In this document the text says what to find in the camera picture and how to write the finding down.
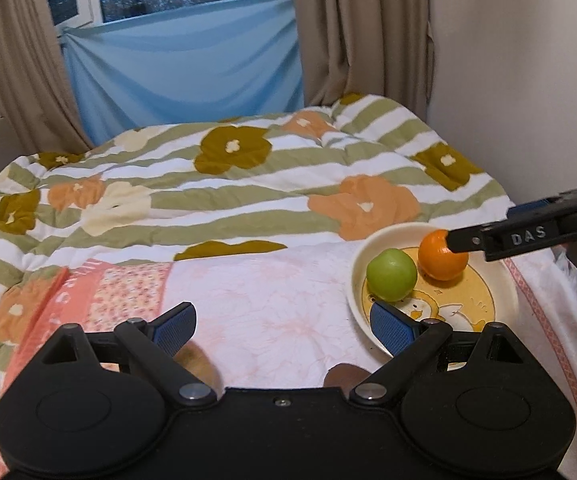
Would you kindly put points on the blue cloth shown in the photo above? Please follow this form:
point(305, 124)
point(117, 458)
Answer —
point(183, 70)

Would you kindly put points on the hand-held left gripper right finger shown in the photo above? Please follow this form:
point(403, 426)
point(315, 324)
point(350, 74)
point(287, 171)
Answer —
point(391, 329)

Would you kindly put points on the beige curtain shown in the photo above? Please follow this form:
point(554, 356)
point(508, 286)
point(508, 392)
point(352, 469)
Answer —
point(363, 30)
point(18, 60)

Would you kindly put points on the green apple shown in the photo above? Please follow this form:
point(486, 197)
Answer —
point(391, 275)

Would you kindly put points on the brown kiwi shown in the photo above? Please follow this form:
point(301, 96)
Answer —
point(343, 375)

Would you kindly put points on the orange mandarin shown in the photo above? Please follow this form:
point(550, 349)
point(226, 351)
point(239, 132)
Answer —
point(438, 260)

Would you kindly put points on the cream cartoon print bowl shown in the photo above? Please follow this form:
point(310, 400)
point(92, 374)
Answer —
point(498, 300)

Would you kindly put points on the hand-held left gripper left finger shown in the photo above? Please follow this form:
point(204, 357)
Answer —
point(176, 329)

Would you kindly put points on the floral striped blanket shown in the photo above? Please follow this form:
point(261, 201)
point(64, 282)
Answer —
point(268, 180)

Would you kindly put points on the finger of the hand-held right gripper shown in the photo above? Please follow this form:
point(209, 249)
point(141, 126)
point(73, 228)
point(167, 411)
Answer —
point(513, 240)
point(533, 207)

